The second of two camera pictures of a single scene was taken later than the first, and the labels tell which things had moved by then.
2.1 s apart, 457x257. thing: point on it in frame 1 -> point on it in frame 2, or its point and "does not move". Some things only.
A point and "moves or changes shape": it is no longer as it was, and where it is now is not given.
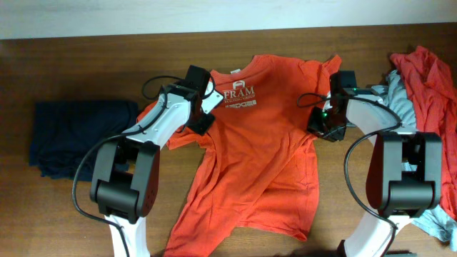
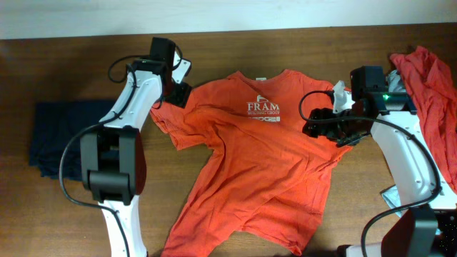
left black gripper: (203, 124) -> (180, 95)
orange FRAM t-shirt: (260, 164) moves or changes shape
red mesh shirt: (433, 90) does not move
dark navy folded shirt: (63, 130) does not move
